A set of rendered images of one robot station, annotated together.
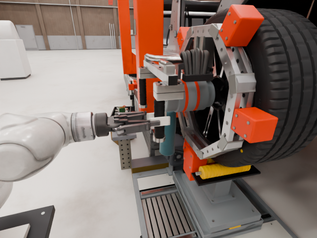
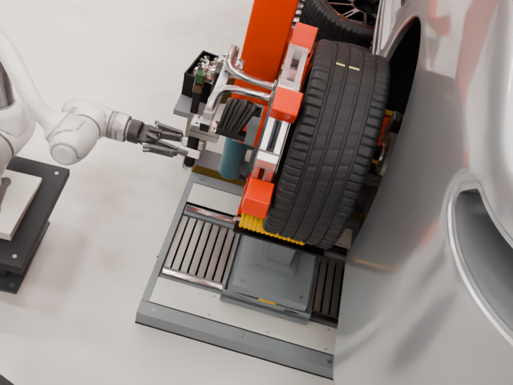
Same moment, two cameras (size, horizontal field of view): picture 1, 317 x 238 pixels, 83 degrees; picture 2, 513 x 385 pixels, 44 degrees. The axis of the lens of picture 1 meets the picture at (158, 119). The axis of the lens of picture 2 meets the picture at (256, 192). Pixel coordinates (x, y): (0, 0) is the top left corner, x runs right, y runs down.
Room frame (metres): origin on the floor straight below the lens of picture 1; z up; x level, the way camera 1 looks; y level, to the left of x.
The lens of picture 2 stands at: (-0.79, -0.54, 2.22)
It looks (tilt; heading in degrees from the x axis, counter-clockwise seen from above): 46 degrees down; 12
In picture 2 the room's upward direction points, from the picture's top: 18 degrees clockwise
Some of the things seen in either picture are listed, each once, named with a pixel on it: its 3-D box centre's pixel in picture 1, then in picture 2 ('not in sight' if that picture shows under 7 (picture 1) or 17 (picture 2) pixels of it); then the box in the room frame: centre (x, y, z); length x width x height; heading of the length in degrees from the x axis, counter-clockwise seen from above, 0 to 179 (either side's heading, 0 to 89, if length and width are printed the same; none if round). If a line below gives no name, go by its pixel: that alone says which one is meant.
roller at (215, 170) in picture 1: (224, 168); (272, 228); (0.68, -0.32, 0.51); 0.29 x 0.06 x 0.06; 104
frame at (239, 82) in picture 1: (201, 94); (273, 131); (0.77, -0.19, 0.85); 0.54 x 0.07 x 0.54; 14
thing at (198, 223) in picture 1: (210, 196); (275, 258); (0.86, -0.34, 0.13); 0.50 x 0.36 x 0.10; 14
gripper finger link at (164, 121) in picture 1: (159, 121); (188, 152); (0.53, 0.00, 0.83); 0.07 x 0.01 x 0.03; 103
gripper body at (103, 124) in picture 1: (110, 123); (143, 134); (0.51, 0.15, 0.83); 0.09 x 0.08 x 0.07; 104
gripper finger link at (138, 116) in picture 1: (130, 119); (165, 135); (0.54, 0.09, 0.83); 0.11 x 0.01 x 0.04; 115
